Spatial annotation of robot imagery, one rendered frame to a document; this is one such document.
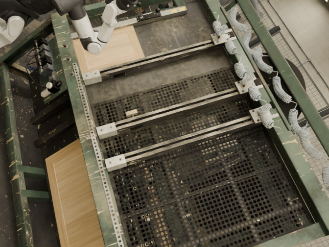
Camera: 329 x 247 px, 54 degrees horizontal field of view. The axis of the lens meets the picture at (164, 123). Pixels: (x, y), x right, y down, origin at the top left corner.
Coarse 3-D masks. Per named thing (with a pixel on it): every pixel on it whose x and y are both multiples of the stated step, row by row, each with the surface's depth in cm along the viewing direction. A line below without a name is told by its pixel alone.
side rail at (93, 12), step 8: (144, 0) 275; (152, 0) 278; (160, 0) 280; (168, 0) 283; (88, 8) 265; (96, 8) 266; (104, 8) 268; (136, 8) 279; (88, 16) 270; (96, 16) 273
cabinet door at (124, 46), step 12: (120, 36) 256; (132, 36) 256; (108, 48) 251; (120, 48) 251; (132, 48) 251; (84, 60) 246; (96, 60) 246; (108, 60) 246; (120, 60) 246; (84, 72) 241
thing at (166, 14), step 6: (162, 12) 265; (168, 12) 265; (174, 12) 265; (180, 12) 266; (186, 12) 268; (156, 18) 263; (162, 18) 265; (120, 24) 259; (126, 24) 259; (132, 24) 260; (138, 24) 262; (72, 36) 253
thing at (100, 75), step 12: (228, 24) 233; (216, 36) 245; (228, 36) 245; (180, 48) 244; (192, 48) 247; (204, 48) 245; (216, 48) 250; (132, 60) 239; (144, 60) 241; (156, 60) 239; (168, 60) 244; (96, 72) 234; (108, 72) 234; (120, 72) 237; (132, 72) 242
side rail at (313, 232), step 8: (312, 224) 190; (296, 232) 188; (304, 232) 188; (312, 232) 188; (320, 232) 188; (272, 240) 186; (280, 240) 186; (288, 240) 186; (296, 240) 186; (304, 240) 186; (312, 240) 186
